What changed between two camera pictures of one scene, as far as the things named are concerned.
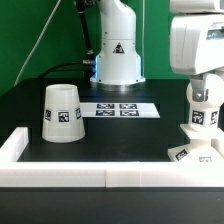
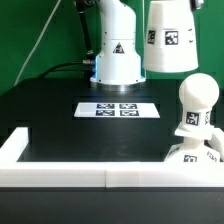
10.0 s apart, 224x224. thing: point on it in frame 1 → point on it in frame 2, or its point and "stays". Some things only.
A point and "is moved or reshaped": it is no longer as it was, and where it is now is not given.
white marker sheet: x=119 y=109 stays
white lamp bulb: x=205 y=115 is moved or reshaped
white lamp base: x=204 y=146 is moved or reshaped
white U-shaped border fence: x=102 y=174 stays
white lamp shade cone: x=62 y=120 → x=170 y=38
